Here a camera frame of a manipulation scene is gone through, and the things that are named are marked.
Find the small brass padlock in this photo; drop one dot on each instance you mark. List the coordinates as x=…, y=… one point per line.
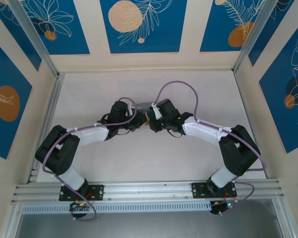
x=144, y=112

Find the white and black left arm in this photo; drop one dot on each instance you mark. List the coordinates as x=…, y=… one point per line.
x=69, y=177

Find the starry night print mat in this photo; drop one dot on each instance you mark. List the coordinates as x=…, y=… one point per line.
x=144, y=106

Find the grey metal sheet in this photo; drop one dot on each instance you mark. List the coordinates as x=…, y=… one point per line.
x=149, y=225

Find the aluminium side rail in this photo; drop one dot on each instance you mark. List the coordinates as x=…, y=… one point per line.
x=249, y=119
x=49, y=116

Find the long aluminium base rail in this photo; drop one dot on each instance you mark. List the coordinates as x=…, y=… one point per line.
x=149, y=191

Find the blue wall panel beige circle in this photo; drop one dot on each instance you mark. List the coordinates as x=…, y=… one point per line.
x=164, y=37

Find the blue floral wall panel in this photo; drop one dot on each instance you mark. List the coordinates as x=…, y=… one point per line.
x=72, y=37
x=20, y=34
x=285, y=18

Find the blue wall panel orange circle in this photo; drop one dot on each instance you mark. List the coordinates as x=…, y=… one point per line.
x=275, y=111
x=213, y=24
x=5, y=138

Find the aluminium frame post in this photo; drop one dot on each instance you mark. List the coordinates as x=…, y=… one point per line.
x=36, y=39
x=255, y=37

